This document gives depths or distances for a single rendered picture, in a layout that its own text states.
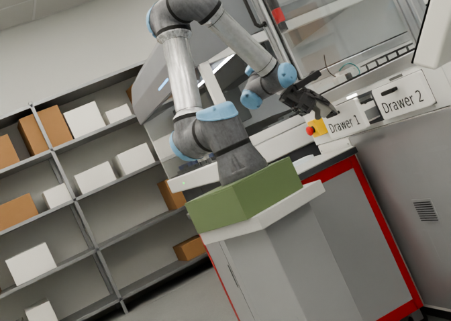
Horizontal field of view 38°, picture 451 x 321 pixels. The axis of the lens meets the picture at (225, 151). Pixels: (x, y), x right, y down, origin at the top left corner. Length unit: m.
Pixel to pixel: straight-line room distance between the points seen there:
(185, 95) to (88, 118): 3.93
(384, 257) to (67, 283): 4.15
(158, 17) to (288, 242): 0.82
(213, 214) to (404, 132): 0.76
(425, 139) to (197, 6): 0.84
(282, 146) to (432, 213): 1.06
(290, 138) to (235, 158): 1.34
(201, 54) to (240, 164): 1.34
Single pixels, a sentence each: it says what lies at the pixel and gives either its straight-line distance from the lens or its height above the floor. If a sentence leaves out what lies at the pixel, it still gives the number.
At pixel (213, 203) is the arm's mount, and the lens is 1.85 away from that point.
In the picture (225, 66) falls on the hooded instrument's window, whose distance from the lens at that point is 3.19.
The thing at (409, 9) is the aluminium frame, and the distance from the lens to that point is 2.02.
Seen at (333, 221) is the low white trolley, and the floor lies 0.54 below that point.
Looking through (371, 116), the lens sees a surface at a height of 0.85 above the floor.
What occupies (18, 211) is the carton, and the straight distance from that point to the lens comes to 5.88.
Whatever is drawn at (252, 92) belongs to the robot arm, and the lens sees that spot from 2.23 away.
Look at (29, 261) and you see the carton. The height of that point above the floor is 0.76.
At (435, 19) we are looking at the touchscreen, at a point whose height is 1.02.
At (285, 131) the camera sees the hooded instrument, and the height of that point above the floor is 0.90.
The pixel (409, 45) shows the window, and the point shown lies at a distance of 2.11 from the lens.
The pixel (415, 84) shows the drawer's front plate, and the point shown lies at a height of 0.89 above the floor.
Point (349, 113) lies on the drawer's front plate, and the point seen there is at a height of 0.89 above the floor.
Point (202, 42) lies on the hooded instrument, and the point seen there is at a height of 1.46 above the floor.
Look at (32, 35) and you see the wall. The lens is 6.57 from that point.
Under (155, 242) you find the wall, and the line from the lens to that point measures 6.41.
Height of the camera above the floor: 0.97
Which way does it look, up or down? 1 degrees down
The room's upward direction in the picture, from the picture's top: 25 degrees counter-clockwise
